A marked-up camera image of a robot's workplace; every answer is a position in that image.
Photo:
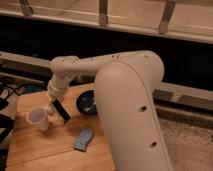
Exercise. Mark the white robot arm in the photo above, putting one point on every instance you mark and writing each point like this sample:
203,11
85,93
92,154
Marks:
123,90

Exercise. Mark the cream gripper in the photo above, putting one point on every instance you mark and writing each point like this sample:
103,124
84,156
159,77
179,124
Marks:
50,108

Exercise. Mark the black bowl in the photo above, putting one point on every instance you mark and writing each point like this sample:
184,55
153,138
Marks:
86,103

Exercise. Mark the black whiteboard eraser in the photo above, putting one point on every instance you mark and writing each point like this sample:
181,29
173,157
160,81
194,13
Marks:
62,112

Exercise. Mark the grey metal rail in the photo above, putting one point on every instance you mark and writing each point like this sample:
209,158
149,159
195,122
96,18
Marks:
27,64

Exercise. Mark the wooden board table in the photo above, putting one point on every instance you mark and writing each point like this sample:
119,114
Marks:
33,150

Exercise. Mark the blue sponge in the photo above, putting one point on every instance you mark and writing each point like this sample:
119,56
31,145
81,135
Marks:
83,139

